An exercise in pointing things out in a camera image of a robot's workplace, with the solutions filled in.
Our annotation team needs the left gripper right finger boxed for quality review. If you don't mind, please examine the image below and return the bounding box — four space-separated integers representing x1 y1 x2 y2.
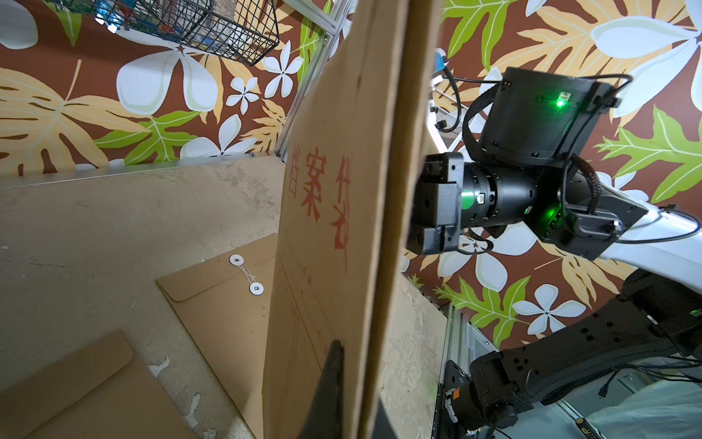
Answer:
371 400 398 439

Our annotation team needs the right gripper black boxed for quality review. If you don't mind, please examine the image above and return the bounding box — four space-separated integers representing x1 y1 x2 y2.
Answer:
406 153 464 255

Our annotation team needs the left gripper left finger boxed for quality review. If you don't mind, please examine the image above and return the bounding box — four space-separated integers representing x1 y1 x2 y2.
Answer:
308 340 344 438

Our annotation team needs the brown kraft file bag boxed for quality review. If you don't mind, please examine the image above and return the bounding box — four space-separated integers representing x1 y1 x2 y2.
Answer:
156 233 278 438
1 330 195 438
263 1 442 438

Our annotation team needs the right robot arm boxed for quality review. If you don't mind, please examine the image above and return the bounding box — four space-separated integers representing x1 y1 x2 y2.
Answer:
407 68 701 438

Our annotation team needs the black wire basket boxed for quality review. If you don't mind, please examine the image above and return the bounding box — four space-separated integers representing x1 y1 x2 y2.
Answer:
48 1 280 66

